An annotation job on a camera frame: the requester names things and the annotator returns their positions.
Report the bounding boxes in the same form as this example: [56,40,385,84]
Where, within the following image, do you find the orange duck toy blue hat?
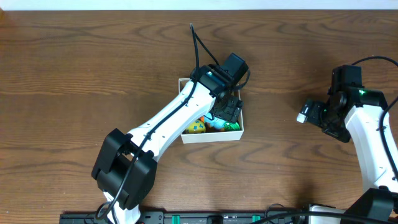
[200,113,226,131]

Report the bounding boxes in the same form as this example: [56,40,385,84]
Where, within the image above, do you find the green ribbed plastic cap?
[224,122,241,131]

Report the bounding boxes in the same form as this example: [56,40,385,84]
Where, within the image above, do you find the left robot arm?
[91,53,250,223]

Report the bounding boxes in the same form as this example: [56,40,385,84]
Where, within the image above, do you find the white cardboard box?
[173,83,244,144]

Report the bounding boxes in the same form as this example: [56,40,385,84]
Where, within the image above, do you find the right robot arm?
[297,65,397,223]

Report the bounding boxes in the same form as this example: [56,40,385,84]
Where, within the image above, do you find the yellow ball blue letters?
[185,119,206,134]

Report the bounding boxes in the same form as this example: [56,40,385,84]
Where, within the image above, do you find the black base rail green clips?
[58,210,312,224]

